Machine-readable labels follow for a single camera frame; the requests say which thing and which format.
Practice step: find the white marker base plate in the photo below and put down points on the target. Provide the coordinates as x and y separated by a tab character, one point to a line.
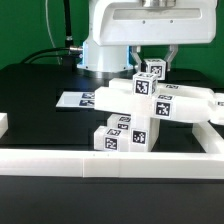
76	100

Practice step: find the white part left edge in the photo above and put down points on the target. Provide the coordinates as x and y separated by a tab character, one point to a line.
3	123

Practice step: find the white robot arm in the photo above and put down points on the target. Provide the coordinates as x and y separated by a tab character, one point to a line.
106	59

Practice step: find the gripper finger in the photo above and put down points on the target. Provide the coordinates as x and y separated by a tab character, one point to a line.
139	65
172	52

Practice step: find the white U-shaped obstacle fence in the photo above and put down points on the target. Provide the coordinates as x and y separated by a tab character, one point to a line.
88	164

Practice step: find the white chair back frame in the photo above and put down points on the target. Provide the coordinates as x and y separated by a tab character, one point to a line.
179	103

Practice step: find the white chair seat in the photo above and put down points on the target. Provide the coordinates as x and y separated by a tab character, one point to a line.
144	132

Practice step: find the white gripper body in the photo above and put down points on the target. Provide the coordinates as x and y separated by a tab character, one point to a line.
151	22

